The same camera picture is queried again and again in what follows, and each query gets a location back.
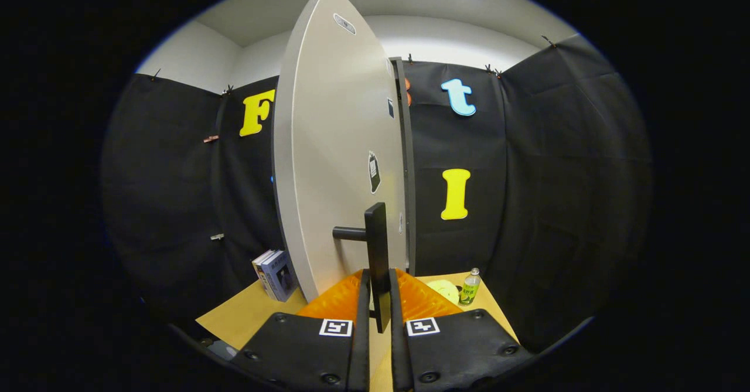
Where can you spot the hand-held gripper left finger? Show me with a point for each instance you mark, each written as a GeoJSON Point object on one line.
{"type": "Point", "coordinates": [362, 351]}

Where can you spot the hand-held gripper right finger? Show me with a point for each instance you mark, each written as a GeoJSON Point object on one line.
{"type": "Point", "coordinates": [398, 351]}

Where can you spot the grey shoe cabinet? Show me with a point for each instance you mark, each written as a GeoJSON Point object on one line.
{"type": "Point", "coordinates": [410, 175]}

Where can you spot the beige shoe cabinet door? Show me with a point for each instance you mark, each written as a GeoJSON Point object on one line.
{"type": "Point", "coordinates": [328, 146]}

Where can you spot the yellow round plush pad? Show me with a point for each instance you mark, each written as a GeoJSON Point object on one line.
{"type": "Point", "coordinates": [442, 291]}

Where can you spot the green drink bottle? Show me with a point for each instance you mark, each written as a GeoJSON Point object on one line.
{"type": "Point", "coordinates": [469, 289]}

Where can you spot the blue paperback book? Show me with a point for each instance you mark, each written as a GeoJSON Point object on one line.
{"type": "Point", "coordinates": [281, 275]}

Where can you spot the white paperback book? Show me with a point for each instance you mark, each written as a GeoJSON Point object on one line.
{"type": "Point", "coordinates": [260, 266]}

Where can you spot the black backdrop cloth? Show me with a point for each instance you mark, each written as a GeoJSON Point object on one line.
{"type": "Point", "coordinates": [556, 193]}

